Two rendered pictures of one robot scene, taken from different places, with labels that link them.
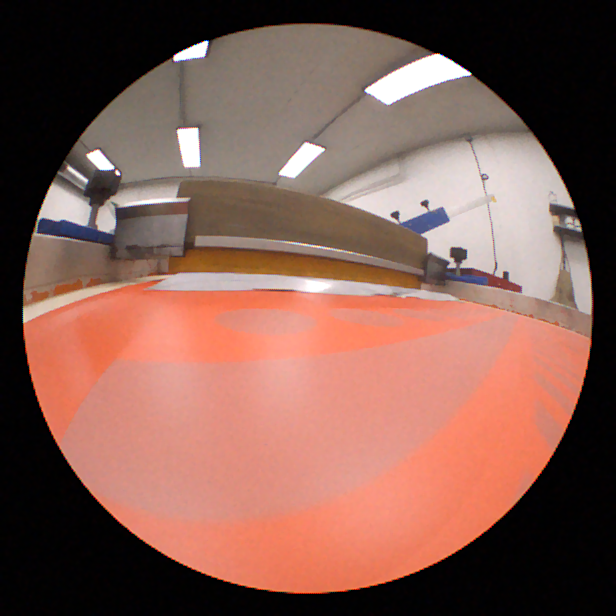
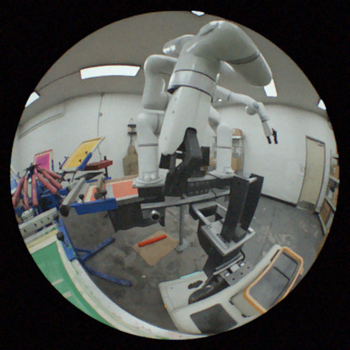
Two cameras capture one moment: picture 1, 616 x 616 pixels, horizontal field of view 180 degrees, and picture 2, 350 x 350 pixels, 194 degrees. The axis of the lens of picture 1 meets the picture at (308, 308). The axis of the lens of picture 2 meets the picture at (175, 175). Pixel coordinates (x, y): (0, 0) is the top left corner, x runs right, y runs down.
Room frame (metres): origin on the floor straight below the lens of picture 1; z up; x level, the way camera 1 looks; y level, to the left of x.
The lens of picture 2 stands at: (-0.26, 0.75, 1.28)
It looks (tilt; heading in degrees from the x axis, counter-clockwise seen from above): 14 degrees down; 261
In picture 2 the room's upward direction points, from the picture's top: straight up
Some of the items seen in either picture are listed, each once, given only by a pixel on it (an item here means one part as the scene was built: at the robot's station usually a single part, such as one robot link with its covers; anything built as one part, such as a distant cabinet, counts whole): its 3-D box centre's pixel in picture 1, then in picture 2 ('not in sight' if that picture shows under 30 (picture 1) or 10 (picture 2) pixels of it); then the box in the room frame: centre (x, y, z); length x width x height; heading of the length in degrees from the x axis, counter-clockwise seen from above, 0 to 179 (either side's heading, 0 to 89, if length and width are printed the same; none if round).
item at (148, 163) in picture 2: not in sight; (148, 163); (-0.22, 0.27, 1.21); 0.16 x 0.13 x 0.15; 99
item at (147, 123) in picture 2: not in sight; (150, 129); (-0.22, 0.25, 1.37); 0.13 x 0.10 x 0.16; 18
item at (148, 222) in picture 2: not in sight; (137, 213); (-0.07, 0.02, 0.79); 0.46 x 0.09 x 0.33; 26
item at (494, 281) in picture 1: (480, 283); (97, 165); (0.91, -1.07, 1.06); 0.61 x 0.46 x 0.12; 86
